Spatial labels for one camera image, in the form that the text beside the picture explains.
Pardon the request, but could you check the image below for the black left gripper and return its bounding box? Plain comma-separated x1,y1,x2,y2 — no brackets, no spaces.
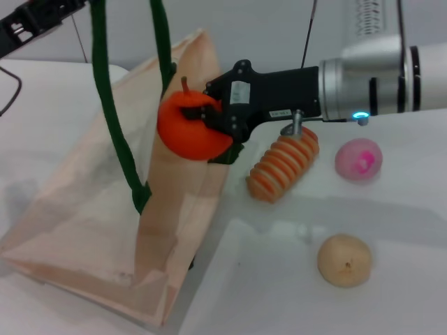
0,0,94,59

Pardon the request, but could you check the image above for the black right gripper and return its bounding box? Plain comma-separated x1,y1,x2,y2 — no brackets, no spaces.
179,59,323,145

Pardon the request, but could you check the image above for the orange fruit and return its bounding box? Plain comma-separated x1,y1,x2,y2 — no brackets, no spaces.
156,76,234,161

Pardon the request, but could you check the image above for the pink peach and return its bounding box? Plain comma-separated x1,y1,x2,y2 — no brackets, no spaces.
334,137,384,182

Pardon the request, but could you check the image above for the white handbag with green handles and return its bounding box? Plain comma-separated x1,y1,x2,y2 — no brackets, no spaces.
0,0,245,329

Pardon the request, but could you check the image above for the orange striped bread roll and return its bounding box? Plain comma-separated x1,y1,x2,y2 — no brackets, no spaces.
246,126,321,204

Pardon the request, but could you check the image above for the beige round pear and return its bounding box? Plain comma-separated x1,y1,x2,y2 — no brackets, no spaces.
316,233,372,289

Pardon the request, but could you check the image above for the right wrist metal cable plug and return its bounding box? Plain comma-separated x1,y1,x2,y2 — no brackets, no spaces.
280,109,305,140

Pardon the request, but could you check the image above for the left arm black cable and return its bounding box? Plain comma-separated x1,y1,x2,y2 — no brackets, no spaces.
0,68,22,116

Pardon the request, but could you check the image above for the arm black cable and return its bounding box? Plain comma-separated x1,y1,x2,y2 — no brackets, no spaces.
0,68,22,116
397,0,409,114

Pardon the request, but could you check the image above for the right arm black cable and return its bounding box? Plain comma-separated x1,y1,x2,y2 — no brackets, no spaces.
397,0,409,114

